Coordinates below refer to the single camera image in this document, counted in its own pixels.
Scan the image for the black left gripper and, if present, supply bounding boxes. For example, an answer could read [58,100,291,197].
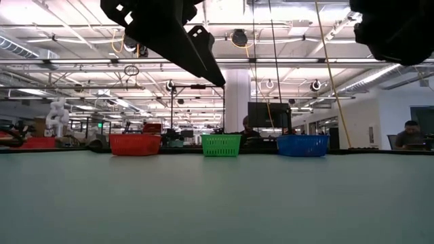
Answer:
[100,0,226,87]

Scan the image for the red toolbox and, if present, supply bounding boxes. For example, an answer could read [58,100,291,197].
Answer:
[142,123,163,134]

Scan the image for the seated person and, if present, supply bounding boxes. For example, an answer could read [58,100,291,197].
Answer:
[395,120,429,150]

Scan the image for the green plastic basket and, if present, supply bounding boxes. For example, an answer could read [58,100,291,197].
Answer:
[200,134,243,158]

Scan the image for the black monitor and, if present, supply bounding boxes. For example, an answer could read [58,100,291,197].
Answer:
[248,102,292,129]

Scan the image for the red plastic basket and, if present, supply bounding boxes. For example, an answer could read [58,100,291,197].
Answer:
[108,134,162,157]

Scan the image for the blue plastic basket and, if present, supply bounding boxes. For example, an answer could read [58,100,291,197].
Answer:
[277,134,331,158]

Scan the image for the red crate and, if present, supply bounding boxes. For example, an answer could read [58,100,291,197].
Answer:
[12,137,56,150]

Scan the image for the silver ventilation duct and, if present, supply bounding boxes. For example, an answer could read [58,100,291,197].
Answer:
[338,62,434,94]
[0,35,60,70]

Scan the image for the yellow hanging cable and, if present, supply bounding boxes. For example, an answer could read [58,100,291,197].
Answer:
[314,0,353,149]

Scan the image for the black table frame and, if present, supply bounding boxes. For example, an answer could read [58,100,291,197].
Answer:
[0,146,434,156]

